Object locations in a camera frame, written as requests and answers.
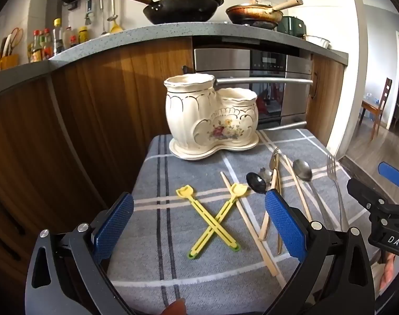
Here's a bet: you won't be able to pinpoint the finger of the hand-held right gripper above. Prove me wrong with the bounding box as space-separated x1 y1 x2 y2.
346 178 388 212
377 161 399 188

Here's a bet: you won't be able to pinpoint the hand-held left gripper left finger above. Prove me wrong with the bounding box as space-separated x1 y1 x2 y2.
25 192 136 315

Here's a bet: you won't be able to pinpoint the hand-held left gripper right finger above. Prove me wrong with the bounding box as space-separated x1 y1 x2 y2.
264 190 375 315

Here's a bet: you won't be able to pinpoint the wooden chopstick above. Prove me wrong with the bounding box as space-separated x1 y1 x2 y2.
220 171 278 277
283 155 313 222
258 167 280 242

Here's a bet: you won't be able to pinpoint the black spoon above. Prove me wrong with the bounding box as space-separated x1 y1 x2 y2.
246 171 270 195

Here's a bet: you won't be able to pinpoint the yellow plastic utensil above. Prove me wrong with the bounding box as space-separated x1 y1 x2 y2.
176 185 242 251
187 184 251 259

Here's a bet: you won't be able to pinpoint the gold fork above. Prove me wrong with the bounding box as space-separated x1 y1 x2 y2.
268 148 283 255

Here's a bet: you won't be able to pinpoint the cream floral ceramic utensil holder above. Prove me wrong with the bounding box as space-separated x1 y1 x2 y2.
165 74 260 161

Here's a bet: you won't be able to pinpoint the hanging kitchen utensils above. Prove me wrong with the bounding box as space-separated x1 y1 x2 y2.
109 0 124 34

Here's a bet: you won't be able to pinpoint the person's right hand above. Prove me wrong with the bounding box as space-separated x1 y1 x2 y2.
378 254 399 294

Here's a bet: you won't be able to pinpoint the person's left hand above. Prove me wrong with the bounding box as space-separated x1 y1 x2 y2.
159 297 187 315

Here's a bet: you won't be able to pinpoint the silver fork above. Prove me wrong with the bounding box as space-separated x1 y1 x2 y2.
327 153 349 232

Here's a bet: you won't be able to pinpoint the large silver spoon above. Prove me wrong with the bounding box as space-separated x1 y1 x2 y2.
292 159 328 224

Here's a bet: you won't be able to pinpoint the wooden chair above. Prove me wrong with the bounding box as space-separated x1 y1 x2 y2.
360 78 393 141

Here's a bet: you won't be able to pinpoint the grey plaid tablecloth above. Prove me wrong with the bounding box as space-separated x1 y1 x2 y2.
106 128 361 315

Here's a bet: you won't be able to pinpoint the narrow wooden cabinet door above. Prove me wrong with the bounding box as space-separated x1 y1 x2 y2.
306 54 346 148

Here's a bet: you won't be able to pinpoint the wooden kitchen cabinet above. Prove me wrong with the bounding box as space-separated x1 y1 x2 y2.
0 36 193 289

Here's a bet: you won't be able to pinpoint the white bowl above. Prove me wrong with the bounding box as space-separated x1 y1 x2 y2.
306 34 331 49

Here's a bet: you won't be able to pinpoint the stainless steel built-in oven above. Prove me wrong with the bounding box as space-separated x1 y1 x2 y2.
192 38 313 132

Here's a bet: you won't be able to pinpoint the green air fryer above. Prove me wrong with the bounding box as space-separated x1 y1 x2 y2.
278 16 308 40

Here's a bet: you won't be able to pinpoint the grey speckled countertop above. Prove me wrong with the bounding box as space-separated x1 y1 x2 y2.
0 22 349 97

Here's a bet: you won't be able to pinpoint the metal hanging ladle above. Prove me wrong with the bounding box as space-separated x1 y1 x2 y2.
100 0 110 36

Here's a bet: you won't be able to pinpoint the row of sauce bottles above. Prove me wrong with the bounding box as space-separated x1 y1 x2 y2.
30 18 89 63

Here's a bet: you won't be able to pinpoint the wooden knife block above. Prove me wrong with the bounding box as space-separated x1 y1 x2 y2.
0 28 23 71

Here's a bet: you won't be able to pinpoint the brown frying pan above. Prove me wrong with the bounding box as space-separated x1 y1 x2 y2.
226 0 303 28

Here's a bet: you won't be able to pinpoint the hanging peeler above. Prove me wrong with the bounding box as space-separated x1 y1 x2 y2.
84 0 94 26

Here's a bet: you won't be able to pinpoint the black wok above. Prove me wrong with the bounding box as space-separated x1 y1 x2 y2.
112 0 224 25

